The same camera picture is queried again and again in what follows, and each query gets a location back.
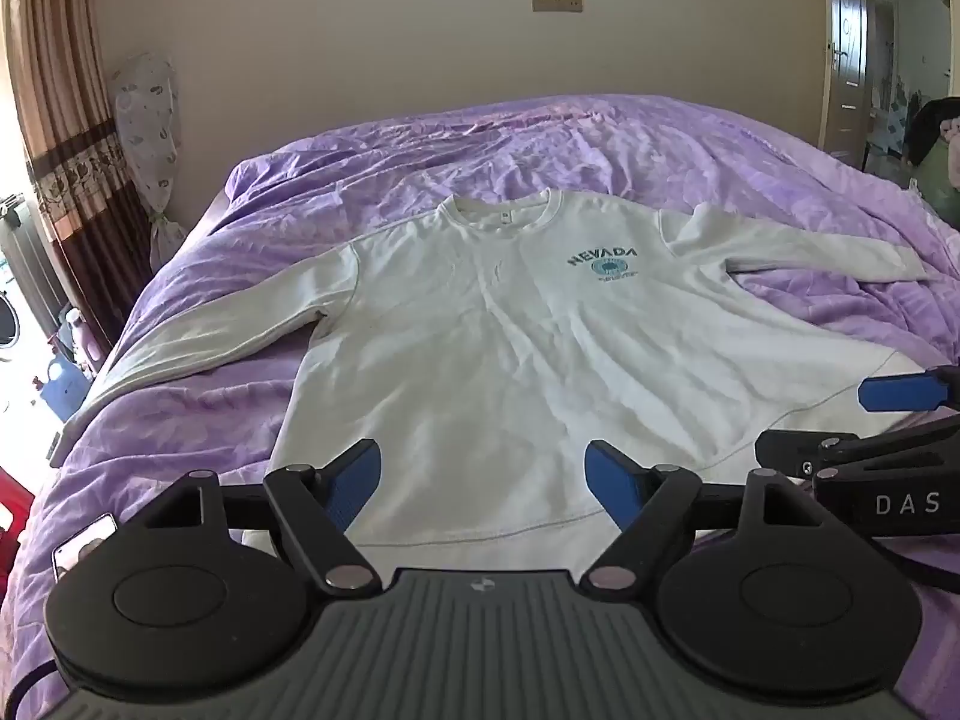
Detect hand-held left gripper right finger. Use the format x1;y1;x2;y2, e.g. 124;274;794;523
581;439;827;595

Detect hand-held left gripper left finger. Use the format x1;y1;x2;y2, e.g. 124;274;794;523
141;438;386;596

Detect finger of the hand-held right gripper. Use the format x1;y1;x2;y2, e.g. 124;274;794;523
753;417;960;482
857;364;960;415

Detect white printed sweatshirt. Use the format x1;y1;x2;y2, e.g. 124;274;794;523
64;188;935;550

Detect dark clothing pile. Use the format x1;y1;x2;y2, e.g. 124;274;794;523
903;96;960;220

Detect smartphone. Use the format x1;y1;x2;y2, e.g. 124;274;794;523
50;513;119;583

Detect blue detergent bottle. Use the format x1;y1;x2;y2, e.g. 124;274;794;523
40;355;89;422

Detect pink bottle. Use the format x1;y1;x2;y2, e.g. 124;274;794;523
63;306;107;373

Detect purple blanket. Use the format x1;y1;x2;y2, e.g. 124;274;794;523
0;94;960;720

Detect red plastic stool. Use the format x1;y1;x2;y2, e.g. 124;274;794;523
0;463;40;590

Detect white washing machine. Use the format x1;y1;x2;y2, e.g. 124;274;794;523
0;286;32;362

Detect wooden door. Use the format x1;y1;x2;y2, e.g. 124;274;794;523
820;0;875;166

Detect dark grey cabinet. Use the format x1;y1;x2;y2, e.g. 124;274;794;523
0;193;73;335

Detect floral fabric cover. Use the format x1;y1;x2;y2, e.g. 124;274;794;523
111;52;190;272

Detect brown patterned curtain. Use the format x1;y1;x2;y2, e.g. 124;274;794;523
0;0;155;362

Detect black cable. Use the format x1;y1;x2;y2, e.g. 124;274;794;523
868;535;960;595

